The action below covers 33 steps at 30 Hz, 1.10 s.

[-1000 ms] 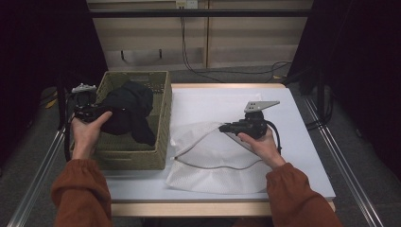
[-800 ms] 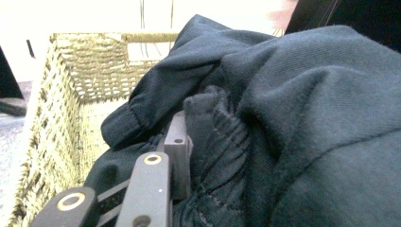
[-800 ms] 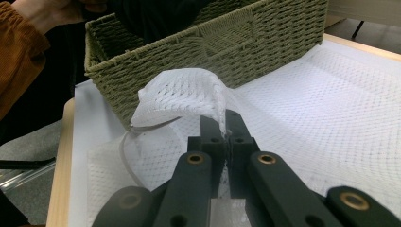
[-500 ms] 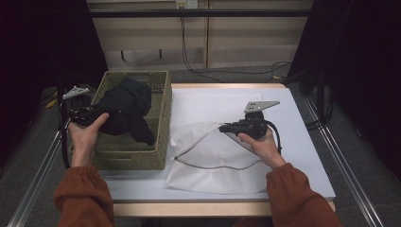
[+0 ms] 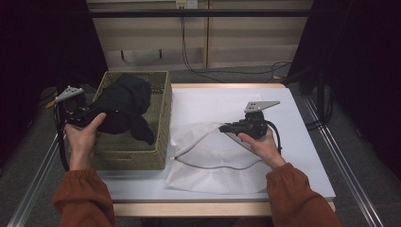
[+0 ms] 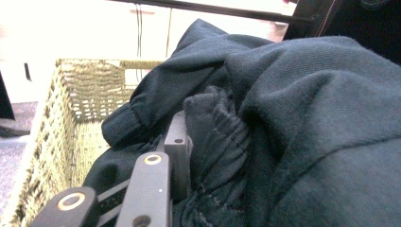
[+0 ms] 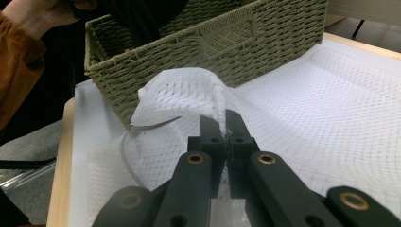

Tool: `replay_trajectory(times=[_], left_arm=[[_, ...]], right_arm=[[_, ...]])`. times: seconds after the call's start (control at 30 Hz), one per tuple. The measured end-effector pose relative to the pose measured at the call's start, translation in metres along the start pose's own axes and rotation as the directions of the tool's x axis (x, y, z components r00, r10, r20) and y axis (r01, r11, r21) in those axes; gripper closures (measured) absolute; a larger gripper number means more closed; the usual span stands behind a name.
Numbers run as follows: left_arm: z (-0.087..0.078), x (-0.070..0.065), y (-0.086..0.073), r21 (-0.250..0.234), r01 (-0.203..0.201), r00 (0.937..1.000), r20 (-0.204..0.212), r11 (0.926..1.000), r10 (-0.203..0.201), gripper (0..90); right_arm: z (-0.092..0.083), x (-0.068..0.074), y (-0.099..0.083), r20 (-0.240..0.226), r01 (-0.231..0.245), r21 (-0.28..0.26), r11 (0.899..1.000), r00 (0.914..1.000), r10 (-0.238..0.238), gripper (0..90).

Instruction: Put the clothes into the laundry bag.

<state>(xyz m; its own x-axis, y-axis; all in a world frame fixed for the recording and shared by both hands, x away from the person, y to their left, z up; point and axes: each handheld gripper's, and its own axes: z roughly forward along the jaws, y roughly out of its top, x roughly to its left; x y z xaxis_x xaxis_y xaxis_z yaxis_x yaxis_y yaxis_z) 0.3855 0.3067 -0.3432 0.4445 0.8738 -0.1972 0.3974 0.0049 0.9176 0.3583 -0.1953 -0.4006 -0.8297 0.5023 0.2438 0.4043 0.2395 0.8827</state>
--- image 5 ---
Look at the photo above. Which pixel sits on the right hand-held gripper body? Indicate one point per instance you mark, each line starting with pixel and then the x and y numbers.
pixel 253 126

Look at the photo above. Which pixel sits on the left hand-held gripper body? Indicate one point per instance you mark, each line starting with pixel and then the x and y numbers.
pixel 78 113

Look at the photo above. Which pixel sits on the black garment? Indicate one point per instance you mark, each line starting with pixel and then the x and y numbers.
pixel 123 101

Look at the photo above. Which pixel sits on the white mesh laundry bag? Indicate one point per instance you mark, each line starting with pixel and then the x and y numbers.
pixel 214 181

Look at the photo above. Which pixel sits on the green woven basket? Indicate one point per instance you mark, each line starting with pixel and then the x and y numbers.
pixel 157 138

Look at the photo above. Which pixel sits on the person's right hand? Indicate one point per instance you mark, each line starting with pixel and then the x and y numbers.
pixel 265 149

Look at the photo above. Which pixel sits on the person's left hand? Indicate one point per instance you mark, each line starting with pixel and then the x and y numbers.
pixel 80 145

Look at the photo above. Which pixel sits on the white foam board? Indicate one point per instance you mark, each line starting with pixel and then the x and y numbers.
pixel 299 132

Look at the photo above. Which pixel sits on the black stand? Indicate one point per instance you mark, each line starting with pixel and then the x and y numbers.
pixel 321 94

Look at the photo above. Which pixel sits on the black curtain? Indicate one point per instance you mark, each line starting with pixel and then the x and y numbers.
pixel 31 47
pixel 372 63

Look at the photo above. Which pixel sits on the black horizontal bar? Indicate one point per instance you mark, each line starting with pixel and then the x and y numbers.
pixel 220 13

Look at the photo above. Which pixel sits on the metal floor rail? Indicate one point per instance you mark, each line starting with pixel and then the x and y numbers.
pixel 34 189
pixel 362 201

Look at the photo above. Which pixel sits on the white wall outlet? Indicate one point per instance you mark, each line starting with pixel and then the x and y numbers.
pixel 186 3

